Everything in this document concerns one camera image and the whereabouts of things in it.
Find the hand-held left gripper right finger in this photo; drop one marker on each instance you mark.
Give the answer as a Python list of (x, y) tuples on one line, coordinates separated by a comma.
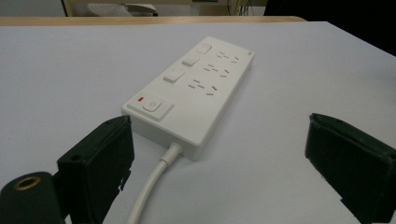
[(355, 165)]

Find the white mesh chair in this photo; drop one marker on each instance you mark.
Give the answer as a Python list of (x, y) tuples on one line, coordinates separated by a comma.
[(120, 9)]

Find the white power strip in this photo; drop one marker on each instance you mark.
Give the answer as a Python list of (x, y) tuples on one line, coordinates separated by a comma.
[(199, 102)]

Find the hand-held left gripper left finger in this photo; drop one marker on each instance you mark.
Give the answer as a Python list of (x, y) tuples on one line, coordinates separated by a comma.
[(93, 161)]

